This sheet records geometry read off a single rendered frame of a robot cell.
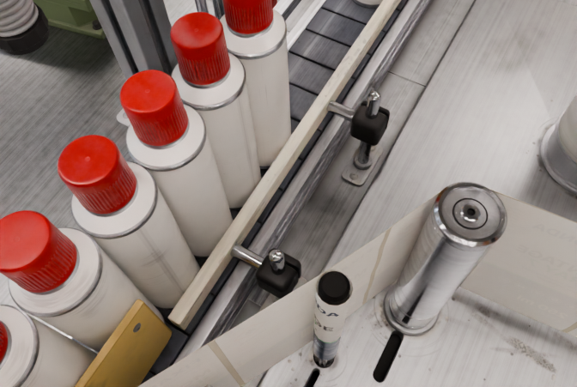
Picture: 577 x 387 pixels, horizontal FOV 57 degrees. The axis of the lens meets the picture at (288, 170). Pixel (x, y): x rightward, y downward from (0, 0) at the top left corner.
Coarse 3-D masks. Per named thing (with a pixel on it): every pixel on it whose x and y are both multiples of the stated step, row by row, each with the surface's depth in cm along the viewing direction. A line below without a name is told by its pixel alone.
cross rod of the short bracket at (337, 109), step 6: (330, 102) 51; (336, 102) 51; (330, 108) 51; (336, 108) 51; (342, 108) 50; (348, 108) 50; (336, 114) 51; (342, 114) 50; (348, 114) 50; (354, 114) 50; (348, 120) 51
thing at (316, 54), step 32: (352, 0) 62; (320, 32) 60; (352, 32) 59; (384, 32) 60; (288, 64) 57; (320, 64) 57; (320, 128) 53; (256, 224) 48; (192, 320) 44; (96, 352) 43
